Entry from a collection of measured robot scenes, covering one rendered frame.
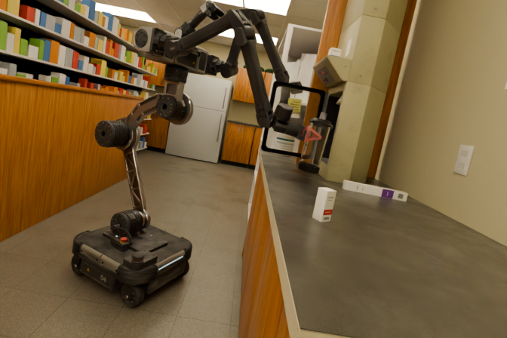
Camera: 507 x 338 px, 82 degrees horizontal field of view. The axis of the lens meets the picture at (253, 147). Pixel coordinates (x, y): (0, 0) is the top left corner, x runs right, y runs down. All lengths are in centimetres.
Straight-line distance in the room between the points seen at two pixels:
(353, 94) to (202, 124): 512
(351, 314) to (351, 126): 107
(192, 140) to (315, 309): 604
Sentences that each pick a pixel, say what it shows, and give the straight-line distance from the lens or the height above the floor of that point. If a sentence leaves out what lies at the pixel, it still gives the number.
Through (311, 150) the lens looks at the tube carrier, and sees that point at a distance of 130.
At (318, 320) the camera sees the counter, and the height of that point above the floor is 94.
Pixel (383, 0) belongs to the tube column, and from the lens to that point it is 157.
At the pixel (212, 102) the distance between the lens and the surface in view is 630.
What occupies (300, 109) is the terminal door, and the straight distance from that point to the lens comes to 168.
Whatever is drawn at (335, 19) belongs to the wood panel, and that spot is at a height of 180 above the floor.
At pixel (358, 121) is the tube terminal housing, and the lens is 145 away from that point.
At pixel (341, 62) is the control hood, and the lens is 144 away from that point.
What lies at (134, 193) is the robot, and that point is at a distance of 222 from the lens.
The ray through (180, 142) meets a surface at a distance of 645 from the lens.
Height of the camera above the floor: 118
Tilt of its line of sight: 6 degrees down
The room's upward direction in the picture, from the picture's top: 11 degrees clockwise
